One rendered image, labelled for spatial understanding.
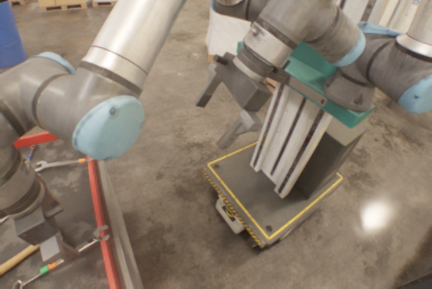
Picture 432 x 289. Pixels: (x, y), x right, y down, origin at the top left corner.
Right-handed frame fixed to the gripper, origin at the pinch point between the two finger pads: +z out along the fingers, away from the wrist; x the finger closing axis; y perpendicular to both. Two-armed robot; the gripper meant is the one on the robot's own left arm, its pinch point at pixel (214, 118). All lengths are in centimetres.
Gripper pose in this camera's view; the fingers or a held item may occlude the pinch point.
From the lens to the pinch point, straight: 50.1
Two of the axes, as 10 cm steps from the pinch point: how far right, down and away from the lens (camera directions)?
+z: -5.3, 7.1, 4.7
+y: -7.4, -1.2, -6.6
